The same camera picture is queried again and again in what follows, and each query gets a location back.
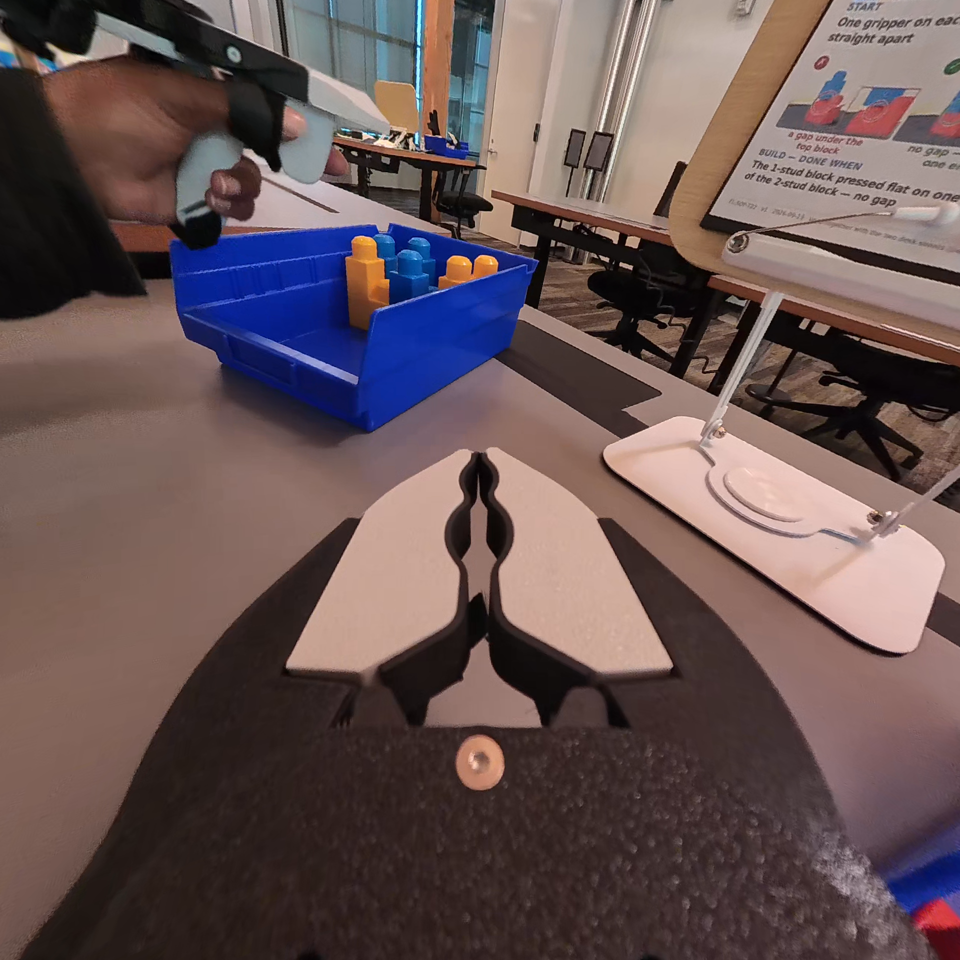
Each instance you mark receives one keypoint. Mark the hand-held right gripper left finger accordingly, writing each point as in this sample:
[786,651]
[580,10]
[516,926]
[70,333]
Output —
[375,585]

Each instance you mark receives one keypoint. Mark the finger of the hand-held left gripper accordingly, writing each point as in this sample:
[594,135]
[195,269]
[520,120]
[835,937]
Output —
[345,105]

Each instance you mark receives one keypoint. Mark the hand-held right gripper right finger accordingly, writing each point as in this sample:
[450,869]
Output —
[577,585]

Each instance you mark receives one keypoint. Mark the cluster of built block steps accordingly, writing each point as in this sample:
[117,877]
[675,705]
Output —
[367,285]

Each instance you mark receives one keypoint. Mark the blue bin for built steps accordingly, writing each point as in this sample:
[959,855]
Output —
[450,352]

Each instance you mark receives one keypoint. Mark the blue bin with block pile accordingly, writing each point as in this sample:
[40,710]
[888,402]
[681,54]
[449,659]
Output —
[907,877]

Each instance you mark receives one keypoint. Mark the red mega block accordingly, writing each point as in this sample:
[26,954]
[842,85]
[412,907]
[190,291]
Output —
[941,934]

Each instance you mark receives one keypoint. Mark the person's left hand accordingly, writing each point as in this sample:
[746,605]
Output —
[127,127]

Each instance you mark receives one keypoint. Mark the far wooden board stand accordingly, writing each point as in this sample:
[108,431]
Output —
[395,105]

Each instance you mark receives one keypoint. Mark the far wooden desk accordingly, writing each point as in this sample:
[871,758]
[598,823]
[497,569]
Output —
[390,150]

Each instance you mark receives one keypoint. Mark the small far blue bin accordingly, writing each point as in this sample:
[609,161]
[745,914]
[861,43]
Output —
[446,148]

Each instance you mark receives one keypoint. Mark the black office chair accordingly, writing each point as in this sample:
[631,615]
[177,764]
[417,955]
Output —
[461,201]
[862,382]
[637,289]

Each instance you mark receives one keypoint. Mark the white door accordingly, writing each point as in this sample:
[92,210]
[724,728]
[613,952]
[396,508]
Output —
[517,90]

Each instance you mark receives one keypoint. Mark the instruction sheet on white stand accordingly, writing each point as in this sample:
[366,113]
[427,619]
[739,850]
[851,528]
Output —
[787,540]

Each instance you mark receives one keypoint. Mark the wooden desk with black legs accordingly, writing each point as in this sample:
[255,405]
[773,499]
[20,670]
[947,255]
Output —
[585,210]

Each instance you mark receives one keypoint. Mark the wooden desk behind stand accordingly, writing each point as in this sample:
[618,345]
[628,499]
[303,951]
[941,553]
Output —
[825,315]

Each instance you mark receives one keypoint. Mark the printed instruction sheet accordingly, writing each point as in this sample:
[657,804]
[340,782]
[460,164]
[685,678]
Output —
[847,150]

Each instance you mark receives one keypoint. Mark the wooden post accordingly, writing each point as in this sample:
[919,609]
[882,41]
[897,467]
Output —
[439,60]

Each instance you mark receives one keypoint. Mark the wall tablet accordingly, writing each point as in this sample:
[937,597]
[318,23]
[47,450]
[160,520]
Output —
[575,148]
[598,150]

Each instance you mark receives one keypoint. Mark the silver ventilation duct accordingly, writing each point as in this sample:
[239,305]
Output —
[630,60]

